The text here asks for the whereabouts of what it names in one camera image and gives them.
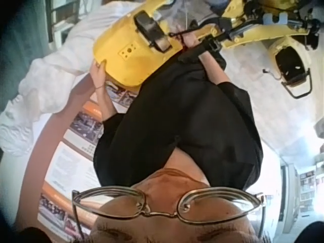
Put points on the person's right hand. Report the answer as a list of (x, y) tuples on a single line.
[(189, 39)]

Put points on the person's left hand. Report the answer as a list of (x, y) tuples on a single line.
[(98, 76)]

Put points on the yellow scooter front panel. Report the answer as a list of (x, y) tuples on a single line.
[(121, 58)]

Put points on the display shelf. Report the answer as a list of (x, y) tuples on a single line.
[(310, 187)]

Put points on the black scooter headlamp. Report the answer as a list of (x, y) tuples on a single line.
[(153, 30)]

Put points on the black scooter frame bar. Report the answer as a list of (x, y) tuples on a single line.
[(227, 33)]

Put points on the yellow scooter body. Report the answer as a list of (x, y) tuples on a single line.
[(253, 35)]

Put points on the orange display board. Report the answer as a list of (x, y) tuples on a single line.
[(81, 136)]

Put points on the white cloth covered heap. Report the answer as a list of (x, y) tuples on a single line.
[(50, 76)]

